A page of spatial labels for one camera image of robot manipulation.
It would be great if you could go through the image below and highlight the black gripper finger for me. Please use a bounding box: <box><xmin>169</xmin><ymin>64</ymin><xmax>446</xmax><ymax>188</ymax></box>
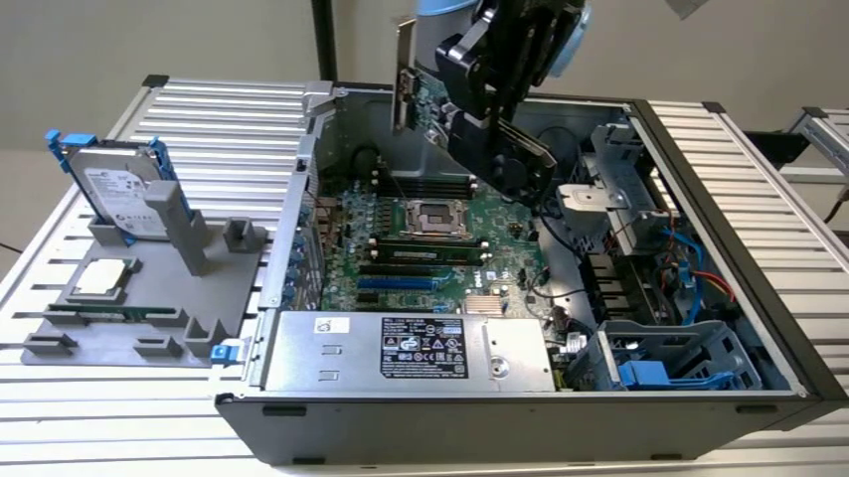
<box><xmin>507</xmin><ymin>0</ymin><xmax>586</xmax><ymax>126</ymax></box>
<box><xmin>434</xmin><ymin>0</ymin><xmax>518</xmax><ymax>126</ymax></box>

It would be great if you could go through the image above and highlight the green black graphics card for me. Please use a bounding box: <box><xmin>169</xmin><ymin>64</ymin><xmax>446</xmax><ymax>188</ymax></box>
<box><xmin>390</xmin><ymin>17</ymin><xmax>557</xmax><ymax>206</ymax></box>

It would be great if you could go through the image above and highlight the black RAM slot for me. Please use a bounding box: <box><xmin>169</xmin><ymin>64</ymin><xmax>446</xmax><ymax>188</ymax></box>
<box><xmin>375</xmin><ymin>178</ymin><xmax>480</xmax><ymax>187</ymax></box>
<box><xmin>370</xmin><ymin>237</ymin><xmax>491</xmax><ymax>245</ymax></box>
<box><xmin>375</xmin><ymin>172</ymin><xmax>480</xmax><ymax>181</ymax></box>
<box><xmin>370</xmin><ymin>242</ymin><xmax>491</xmax><ymax>251</ymax></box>
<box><xmin>375</xmin><ymin>184</ymin><xmax>480</xmax><ymax>193</ymax></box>
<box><xmin>368</xmin><ymin>256</ymin><xmax>491</xmax><ymax>265</ymax></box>
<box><xmin>375</xmin><ymin>190</ymin><xmax>480</xmax><ymax>199</ymax></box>

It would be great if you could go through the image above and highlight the grey metal drive cage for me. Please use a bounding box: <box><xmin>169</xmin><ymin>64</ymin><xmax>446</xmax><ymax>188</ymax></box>
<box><xmin>554</xmin><ymin>121</ymin><xmax>675</xmax><ymax>257</ymax></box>

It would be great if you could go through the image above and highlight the metal CPU socket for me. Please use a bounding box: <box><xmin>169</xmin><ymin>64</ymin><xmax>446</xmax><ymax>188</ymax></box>
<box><xmin>395</xmin><ymin>197</ymin><xmax>468</xmax><ymax>240</ymax></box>

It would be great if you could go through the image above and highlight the green motherboard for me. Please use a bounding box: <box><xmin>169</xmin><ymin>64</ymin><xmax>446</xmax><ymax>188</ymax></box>
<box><xmin>311</xmin><ymin>171</ymin><xmax>553</xmax><ymax>319</ymax></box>

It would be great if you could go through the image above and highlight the green RAM stick white label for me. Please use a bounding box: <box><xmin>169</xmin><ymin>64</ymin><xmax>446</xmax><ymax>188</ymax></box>
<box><xmin>378</xmin><ymin>249</ymin><xmax>484</xmax><ymax>260</ymax></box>

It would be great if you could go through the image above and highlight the long black expansion slot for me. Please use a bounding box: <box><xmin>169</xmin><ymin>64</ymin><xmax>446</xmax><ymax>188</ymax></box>
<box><xmin>359</xmin><ymin>264</ymin><xmax>454</xmax><ymax>277</ymax></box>

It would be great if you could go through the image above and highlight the aluminium side table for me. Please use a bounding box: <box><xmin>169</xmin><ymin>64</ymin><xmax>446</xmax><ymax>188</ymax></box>
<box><xmin>778</xmin><ymin>105</ymin><xmax>849</xmax><ymax>200</ymax></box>

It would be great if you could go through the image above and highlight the long blue expansion slot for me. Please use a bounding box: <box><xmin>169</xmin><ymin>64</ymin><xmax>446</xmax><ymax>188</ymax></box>
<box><xmin>355</xmin><ymin>276</ymin><xmax>436</xmax><ymax>291</ymax></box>

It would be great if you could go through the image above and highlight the black plastic card guide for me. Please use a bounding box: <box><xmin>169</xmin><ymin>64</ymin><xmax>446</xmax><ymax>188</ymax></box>
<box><xmin>579</xmin><ymin>250</ymin><xmax>638</xmax><ymax>319</ymax></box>

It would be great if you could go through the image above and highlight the silver chipset heatsink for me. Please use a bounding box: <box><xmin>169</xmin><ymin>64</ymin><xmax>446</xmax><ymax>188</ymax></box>
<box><xmin>463</xmin><ymin>296</ymin><xmax>510</xmax><ymax>316</ymax></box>

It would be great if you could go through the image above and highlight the hard disk in blue carrier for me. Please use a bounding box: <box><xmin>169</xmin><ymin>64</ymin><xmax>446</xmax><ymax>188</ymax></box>
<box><xmin>45</xmin><ymin>129</ymin><xmax>177</xmax><ymax>247</ymax></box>

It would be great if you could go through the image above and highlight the grey plastic disk bay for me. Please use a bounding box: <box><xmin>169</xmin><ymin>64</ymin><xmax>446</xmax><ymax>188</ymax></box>
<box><xmin>567</xmin><ymin>319</ymin><xmax>765</xmax><ymax>395</ymax></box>

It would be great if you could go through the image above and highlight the grey power supply unit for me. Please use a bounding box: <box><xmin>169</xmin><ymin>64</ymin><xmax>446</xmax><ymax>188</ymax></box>
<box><xmin>255</xmin><ymin>310</ymin><xmax>558</xmax><ymax>394</ymax></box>

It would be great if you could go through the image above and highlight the blue disk bay latch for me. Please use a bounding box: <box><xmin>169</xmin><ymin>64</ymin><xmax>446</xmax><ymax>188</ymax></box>
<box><xmin>615</xmin><ymin>358</ymin><xmax>737</xmax><ymax>390</ymax></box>

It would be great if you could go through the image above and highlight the silver CPU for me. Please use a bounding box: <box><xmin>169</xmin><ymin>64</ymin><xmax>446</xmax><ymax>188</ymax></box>
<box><xmin>71</xmin><ymin>257</ymin><xmax>137</xmax><ymax>297</ymax></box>

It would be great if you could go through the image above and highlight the black grey PC case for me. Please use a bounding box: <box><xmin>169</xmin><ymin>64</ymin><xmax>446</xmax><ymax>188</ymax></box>
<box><xmin>215</xmin><ymin>81</ymin><xmax>849</xmax><ymax>466</ymax></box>

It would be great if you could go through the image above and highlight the grey parts rack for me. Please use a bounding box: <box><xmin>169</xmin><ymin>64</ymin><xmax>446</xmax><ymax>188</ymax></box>
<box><xmin>19</xmin><ymin>181</ymin><xmax>272</xmax><ymax>370</ymax></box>

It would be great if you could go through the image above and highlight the black vertical post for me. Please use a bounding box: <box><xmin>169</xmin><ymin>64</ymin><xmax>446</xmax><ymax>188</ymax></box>
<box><xmin>310</xmin><ymin>0</ymin><xmax>340</xmax><ymax>83</ymax></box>

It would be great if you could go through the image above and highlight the blue SATA wire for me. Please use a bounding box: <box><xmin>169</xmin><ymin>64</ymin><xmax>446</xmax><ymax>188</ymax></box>
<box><xmin>659</xmin><ymin>221</ymin><xmax>709</xmax><ymax>324</ymax></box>

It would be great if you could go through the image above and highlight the red SATA wire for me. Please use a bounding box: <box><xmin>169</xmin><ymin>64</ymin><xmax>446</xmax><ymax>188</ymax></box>
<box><xmin>695</xmin><ymin>270</ymin><xmax>737</xmax><ymax>303</ymax></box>

